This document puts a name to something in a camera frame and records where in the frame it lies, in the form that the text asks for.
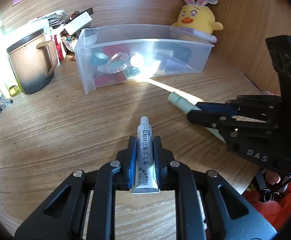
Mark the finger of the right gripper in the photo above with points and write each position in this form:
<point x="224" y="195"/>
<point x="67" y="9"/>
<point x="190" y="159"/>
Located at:
<point x="210" y="119"/>
<point x="220" y="108"/>

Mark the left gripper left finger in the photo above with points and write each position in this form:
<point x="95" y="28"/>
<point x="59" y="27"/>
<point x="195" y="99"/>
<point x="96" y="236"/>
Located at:
<point x="83" y="195"/>

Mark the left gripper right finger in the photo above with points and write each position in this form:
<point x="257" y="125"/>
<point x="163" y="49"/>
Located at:
<point x="206" y="205"/>

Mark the pale green tube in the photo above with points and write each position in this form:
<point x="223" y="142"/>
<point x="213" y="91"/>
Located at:
<point x="186" y="107"/>

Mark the white ointment tube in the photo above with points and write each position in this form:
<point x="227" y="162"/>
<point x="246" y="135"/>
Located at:
<point x="145" y="176"/>

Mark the right hand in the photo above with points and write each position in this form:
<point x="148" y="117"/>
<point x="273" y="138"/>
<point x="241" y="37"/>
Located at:
<point x="271" y="177"/>

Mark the yellow chick plush toy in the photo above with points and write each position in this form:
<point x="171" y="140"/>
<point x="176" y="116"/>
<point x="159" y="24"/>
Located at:
<point x="196" y="18"/>

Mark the red snack packet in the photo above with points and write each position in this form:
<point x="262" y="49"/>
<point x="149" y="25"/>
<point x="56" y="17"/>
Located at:
<point x="109" y="63"/>

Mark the clear plastic storage bin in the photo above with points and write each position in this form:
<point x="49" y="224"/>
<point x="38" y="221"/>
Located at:
<point x="154" y="50"/>

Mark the yellow green bottle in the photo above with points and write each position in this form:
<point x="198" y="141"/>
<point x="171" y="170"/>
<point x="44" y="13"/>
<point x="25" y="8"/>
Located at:
<point x="14" y="90"/>

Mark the brown lidded mug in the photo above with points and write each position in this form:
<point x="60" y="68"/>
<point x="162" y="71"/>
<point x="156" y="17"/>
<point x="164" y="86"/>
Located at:
<point x="34" y="60"/>

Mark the white bowl of trinkets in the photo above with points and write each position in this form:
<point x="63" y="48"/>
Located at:
<point x="70" y="42"/>

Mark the white card box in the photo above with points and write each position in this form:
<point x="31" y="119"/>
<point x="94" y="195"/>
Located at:
<point x="78" y="23"/>

